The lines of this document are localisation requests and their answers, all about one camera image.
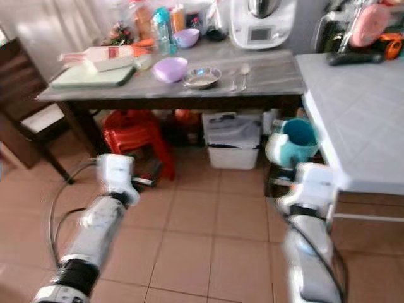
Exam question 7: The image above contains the teal and white mug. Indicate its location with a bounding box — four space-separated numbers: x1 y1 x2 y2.
264 117 321 169

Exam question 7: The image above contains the red plastic stool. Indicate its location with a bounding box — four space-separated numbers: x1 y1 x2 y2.
100 110 177 182

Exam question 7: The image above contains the white bin with plastic bag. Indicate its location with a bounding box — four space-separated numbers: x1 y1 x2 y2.
201 112 262 170

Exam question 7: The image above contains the white tiled table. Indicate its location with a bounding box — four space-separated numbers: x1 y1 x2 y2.
295 52 404 196

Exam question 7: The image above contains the grey top dark wooden table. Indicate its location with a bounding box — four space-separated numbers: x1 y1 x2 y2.
35 38 307 185

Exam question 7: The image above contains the large purple bowl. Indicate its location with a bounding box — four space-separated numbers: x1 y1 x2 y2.
152 57 189 85

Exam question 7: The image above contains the pale green cutting board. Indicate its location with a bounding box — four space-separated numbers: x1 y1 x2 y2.
49 62 138 88

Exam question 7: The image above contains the round metal plate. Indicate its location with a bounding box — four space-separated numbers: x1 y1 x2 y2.
182 67 223 90

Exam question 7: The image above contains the small pale cup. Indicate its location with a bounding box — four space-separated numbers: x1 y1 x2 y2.
135 54 154 71

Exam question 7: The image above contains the dark wooden chair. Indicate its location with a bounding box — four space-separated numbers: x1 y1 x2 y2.
0 39 74 185

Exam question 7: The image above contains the long black object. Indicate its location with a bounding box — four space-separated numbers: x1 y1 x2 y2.
328 52 385 68

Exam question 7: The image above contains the orange carrot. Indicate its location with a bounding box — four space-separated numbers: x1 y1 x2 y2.
130 39 156 49

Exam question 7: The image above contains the small decorated plant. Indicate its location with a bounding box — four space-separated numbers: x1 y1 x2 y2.
106 21 134 47

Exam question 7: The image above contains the small purple bowl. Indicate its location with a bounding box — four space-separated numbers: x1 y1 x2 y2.
173 28 201 49

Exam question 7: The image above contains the white kitchen appliance with screen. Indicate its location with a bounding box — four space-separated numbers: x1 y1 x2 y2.
229 0 298 51

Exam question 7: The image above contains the clear bottle with teal cap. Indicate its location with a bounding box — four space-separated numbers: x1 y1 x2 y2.
152 6 177 57

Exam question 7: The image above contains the black bag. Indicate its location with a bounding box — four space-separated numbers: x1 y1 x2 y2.
314 0 355 55

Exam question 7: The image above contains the black bowl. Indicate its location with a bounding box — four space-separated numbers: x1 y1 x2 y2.
205 25 229 42

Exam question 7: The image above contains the small orange bottle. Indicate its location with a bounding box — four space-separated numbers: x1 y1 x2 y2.
170 4 186 33

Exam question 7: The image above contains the orange tool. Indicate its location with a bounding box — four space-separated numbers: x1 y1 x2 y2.
377 32 404 61

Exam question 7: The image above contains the pink oval object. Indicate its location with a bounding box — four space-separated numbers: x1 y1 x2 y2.
350 3 392 49

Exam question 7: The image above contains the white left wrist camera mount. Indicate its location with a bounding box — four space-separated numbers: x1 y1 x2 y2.
97 154 140 201

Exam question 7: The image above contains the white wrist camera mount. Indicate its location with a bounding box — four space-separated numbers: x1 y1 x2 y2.
97 154 140 201
276 162 340 214

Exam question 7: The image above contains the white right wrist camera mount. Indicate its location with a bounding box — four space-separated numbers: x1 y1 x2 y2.
276 162 340 214

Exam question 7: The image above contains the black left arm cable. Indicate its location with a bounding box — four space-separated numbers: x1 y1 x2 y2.
48 160 102 271

